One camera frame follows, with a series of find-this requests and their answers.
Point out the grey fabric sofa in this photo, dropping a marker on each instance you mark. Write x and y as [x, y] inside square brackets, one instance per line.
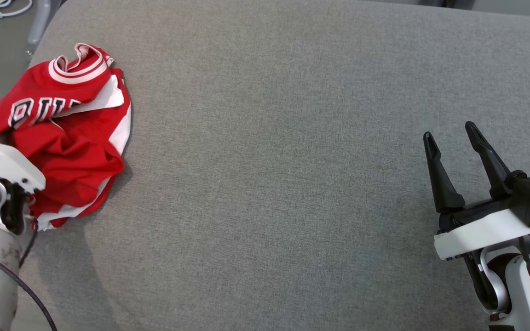
[292, 161]

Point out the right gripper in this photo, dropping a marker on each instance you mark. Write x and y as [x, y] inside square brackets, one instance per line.
[481, 230]

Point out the grey metal leg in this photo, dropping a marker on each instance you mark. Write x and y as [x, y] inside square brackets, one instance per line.
[39, 23]

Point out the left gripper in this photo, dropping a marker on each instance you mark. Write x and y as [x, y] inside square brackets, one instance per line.
[2, 161]

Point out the red shorts white trim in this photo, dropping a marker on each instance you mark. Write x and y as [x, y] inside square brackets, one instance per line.
[76, 165]

